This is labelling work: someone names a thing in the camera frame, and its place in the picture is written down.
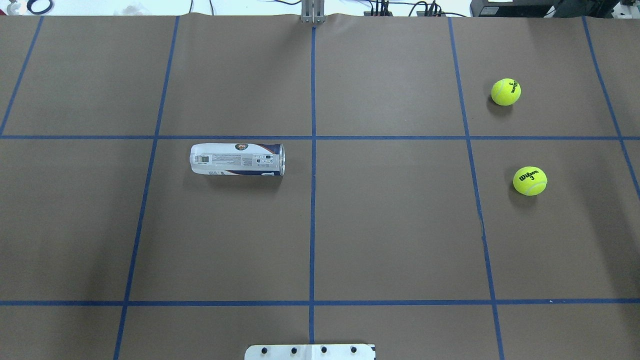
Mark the white blue tennis ball can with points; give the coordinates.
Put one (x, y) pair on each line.
(238, 159)

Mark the yellow Wilson tennis ball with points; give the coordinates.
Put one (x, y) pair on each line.
(529, 181)

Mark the yellow tennis ball far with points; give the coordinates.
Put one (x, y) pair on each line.
(506, 92)

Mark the brown paper table cover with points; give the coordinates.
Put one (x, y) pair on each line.
(396, 223)

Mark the white mounting plate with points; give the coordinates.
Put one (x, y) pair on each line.
(340, 351)

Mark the aluminium frame post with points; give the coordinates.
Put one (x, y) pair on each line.
(313, 11)

